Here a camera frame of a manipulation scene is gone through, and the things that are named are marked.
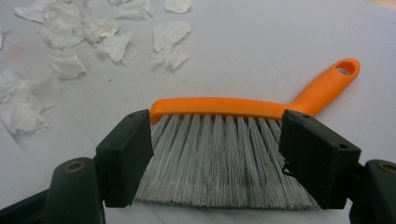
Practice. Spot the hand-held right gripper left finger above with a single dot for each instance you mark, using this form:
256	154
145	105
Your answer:
124	161

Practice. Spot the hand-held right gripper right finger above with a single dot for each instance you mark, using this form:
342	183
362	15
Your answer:
317	161

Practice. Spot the orange hand brush grey bristles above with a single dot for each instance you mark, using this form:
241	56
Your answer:
218	107

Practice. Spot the white table cover board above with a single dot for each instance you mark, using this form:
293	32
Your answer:
280	37

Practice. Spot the scattered white paper scraps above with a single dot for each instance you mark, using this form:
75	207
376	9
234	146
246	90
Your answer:
169	34

